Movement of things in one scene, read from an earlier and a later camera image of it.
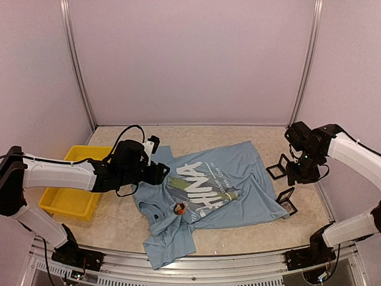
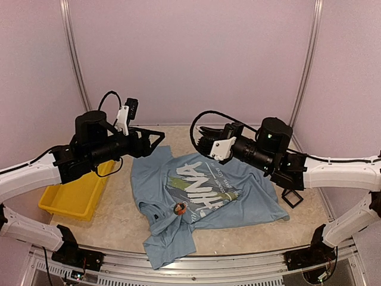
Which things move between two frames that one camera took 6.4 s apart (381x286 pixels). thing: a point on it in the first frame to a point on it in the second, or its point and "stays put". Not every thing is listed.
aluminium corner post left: (66, 13) stays put
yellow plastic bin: (76, 204) stays put
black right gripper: (293, 175) to (210, 134)
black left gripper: (156, 177) to (137, 151)
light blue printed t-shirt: (225, 186) stays put
